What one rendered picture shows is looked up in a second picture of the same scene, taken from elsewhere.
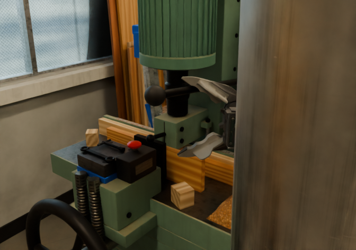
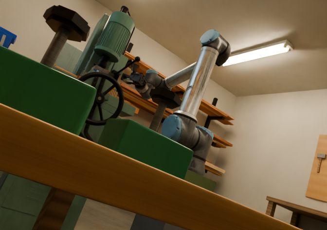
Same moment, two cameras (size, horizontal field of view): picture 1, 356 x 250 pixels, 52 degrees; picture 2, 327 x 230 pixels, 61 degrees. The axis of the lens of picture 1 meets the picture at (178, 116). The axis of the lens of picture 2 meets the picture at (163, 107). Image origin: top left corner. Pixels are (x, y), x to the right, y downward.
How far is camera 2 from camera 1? 1.63 m
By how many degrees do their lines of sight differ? 71
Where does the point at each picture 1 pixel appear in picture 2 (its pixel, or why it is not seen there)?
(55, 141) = not seen: outside the picture
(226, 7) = not seen: hidden behind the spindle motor
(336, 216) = (210, 68)
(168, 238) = (106, 106)
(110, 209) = (108, 86)
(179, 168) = not seen: hidden behind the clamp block
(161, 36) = (117, 46)
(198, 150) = (127, 80)
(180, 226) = (114, 102)
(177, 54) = (118, 53)
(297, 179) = (209, 65)
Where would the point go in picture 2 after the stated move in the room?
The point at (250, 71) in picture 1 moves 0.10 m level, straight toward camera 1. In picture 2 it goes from (207, 56) to (222, 57)
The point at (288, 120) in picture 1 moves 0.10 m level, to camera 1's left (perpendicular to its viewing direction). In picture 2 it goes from (210, 60) to (207, 51)
